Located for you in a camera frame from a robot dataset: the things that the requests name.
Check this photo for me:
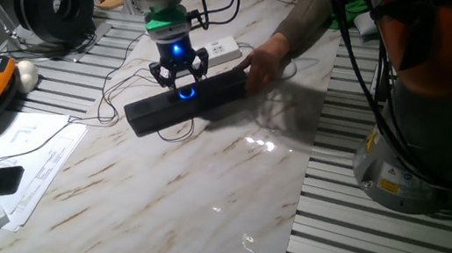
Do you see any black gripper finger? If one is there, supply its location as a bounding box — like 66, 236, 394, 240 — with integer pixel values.
148, 57, 180, 92
184, 47, 213, 83

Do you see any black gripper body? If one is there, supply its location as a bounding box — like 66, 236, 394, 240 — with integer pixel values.
154, 35, 197, 74

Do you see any blue-lit speaker volume knob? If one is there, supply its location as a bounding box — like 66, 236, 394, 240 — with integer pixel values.
177, 85, 197, 102

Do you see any black speaker bar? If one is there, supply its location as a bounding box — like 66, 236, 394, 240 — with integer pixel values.
120, 66, 255, 140

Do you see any brown sleeved left forearm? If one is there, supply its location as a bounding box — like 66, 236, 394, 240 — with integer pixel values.
268, 0, 342, 56

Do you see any person left hand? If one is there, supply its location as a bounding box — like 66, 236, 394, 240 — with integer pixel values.
235, 31, 297, 98

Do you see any white power strip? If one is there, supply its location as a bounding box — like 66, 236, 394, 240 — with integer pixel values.
161, 34, 245, 82

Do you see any large black spool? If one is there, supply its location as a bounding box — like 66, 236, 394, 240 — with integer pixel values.
11, 0, 100, 53

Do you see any white computer mouse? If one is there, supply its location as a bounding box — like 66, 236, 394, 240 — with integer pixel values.
12, 57, 43, 96

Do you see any marble pattern board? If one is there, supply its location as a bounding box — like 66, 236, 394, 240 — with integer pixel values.
0, 0, 376, 253

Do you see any printed white paper sheet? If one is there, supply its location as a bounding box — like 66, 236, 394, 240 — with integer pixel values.
0, 105, 78, 177
0, 120, 102, 235

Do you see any white cloth piece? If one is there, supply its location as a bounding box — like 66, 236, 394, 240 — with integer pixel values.
353, 9, 379, 38

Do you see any thin black speaker cable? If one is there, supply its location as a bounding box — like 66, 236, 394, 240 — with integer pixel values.
0, 30, 200, 169

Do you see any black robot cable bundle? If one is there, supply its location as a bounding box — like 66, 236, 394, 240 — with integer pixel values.
183, 0, 452, 222

